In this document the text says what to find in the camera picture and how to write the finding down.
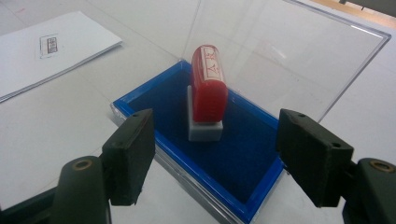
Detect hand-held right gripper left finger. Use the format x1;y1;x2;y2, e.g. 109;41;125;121
101;107;156;207

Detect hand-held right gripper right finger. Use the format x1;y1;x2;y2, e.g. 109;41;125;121
276;108;355;208

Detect clear box with blue lining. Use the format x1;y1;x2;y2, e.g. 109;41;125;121
110;0;392;224

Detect red stamp with white base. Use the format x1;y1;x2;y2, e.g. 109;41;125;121
187;44;230;143

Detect white paper sheets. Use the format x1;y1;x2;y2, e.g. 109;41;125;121
0;10;123;104

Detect dark grey bar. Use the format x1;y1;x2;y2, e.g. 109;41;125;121
339;0;396;19

